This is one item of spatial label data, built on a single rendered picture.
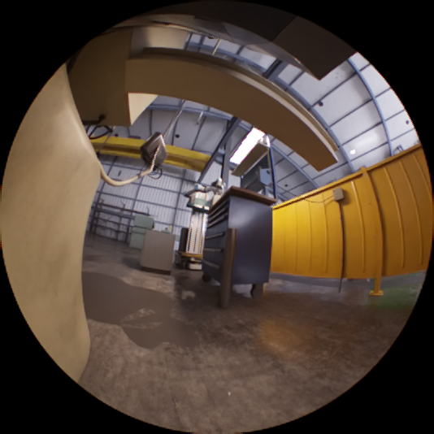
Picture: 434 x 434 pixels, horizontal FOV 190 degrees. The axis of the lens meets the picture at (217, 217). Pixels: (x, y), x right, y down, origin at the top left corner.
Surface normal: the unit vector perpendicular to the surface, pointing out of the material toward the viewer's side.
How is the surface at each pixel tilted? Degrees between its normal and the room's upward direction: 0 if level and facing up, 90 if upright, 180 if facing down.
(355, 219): 90
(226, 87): 180
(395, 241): 90
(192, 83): 180
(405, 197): 90
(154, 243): 90
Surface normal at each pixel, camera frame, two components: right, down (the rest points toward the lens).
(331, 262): -0.92, -0.19
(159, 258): 0.37, -0.21
